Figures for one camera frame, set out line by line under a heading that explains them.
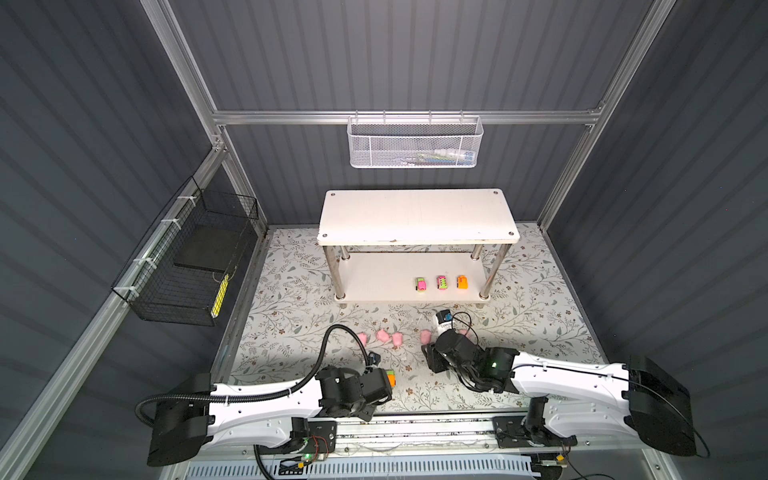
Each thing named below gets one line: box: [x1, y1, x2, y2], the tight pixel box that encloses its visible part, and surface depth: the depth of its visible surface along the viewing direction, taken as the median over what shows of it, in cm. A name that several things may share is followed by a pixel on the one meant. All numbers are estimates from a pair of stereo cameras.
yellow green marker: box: [211, 274, 229, 319], surface depth 69 cm
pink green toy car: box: [436, 275, 449, 291], surface depth 96 cm
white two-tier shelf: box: [317, 188, 521, 302], surface depth 82 cm
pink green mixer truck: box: [415, 278, 427, 293], surface depth 95 cm
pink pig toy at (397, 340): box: [391, 332, 403, 350], surface depth 91 cm
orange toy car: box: [456, 275, 469, 290], surface depth 96 cm
